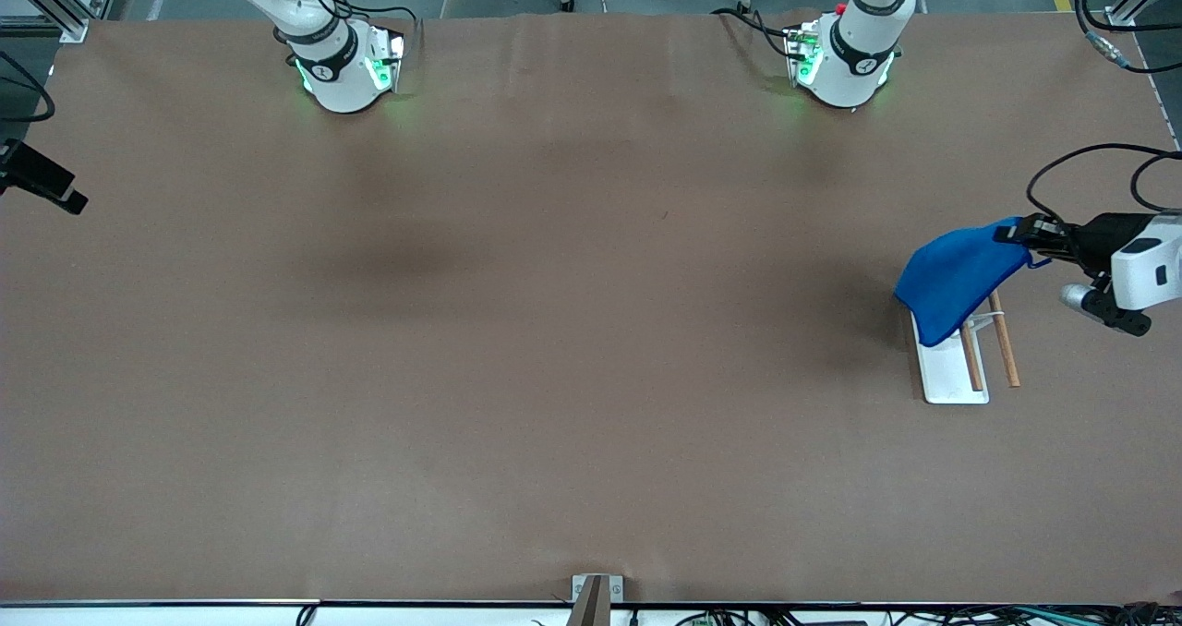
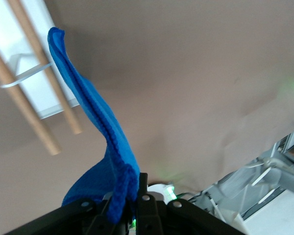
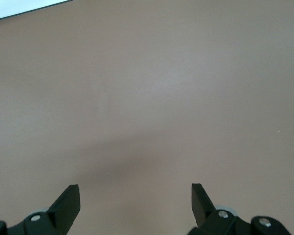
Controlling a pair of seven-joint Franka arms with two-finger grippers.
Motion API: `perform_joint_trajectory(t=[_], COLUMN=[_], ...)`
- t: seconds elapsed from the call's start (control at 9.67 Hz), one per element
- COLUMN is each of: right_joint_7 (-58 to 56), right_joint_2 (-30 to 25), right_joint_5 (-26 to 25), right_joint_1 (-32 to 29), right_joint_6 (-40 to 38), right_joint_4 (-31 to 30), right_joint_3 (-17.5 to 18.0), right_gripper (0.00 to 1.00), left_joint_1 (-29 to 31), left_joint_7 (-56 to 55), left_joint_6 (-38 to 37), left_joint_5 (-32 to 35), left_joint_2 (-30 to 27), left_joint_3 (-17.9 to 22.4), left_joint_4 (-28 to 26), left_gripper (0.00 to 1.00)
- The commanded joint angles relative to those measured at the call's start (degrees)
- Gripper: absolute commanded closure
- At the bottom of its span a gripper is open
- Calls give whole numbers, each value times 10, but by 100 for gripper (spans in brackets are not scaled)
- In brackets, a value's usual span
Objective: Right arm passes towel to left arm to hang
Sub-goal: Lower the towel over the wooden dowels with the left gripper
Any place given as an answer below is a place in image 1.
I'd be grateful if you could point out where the metal bracket with brown post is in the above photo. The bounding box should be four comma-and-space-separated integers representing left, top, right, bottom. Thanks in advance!
571, 573, 625, 626

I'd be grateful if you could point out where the wooden rack rod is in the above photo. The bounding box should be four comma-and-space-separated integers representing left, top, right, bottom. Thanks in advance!
960, 321, 985, 392
988, 289, 1021, 389

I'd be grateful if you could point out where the black left arm base cable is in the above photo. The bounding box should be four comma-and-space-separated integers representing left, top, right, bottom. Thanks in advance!
711, 7, 799, 60

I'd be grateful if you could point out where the blue towel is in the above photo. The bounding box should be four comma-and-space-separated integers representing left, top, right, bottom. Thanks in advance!
893, 217, 1055, 348

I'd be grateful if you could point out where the black cable with grey connector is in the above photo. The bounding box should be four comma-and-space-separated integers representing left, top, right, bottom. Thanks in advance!
1075, 0, 1182, 76

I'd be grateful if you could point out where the tangled cable bundle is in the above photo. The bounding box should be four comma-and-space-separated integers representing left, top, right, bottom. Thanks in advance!
674, 601, 1182, 626

